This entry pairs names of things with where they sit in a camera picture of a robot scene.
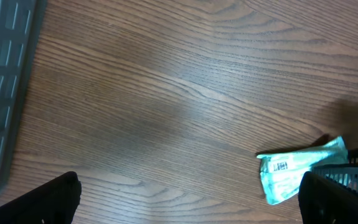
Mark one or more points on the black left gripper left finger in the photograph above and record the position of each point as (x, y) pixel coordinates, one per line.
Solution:
(54, 202)

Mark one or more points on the grey plastic mesh basket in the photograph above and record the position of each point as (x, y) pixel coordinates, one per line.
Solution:
(20, 25)

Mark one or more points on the teal snack wrapper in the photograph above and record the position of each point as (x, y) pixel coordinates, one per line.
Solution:
(281, 173)

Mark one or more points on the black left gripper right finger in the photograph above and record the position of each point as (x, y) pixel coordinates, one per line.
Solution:
(323, 201)

